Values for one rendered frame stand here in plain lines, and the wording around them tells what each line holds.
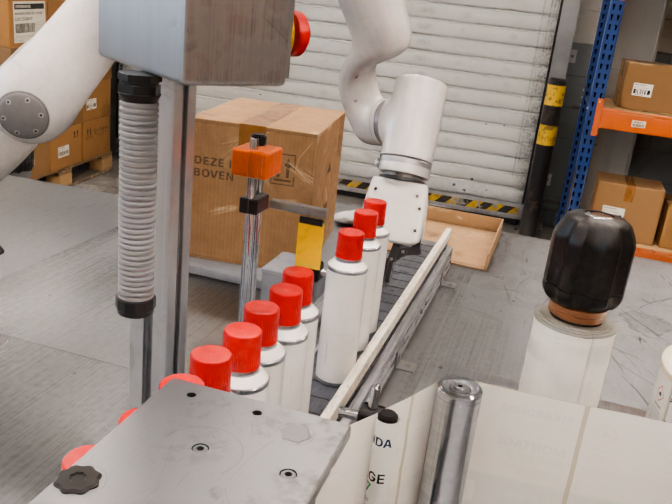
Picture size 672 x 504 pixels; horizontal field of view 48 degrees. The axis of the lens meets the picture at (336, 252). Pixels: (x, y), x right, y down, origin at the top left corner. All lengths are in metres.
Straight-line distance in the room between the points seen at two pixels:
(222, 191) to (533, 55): 3.78
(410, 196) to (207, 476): 0.85
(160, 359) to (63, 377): 0.29
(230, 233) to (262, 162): 0.64
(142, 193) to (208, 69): 0.12
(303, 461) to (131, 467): 0.08
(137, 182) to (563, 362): 0.46
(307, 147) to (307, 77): 3.90
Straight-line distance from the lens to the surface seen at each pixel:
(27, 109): 1.14
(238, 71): 0.60
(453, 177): 5.17
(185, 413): 0.42
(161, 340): 0.82
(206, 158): 1.41
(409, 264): 1.46
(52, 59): 1.14
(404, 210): 1.17
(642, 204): 4.54
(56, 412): 1.02
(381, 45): 1.12
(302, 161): 1.36
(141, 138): 0.63
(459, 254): 1.71
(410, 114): 1.18
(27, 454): 0.95
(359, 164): 5.23
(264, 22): 0.61
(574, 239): 0.77
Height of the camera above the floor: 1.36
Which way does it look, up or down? 19 degrees down
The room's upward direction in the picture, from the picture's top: 6 degrees clockwise
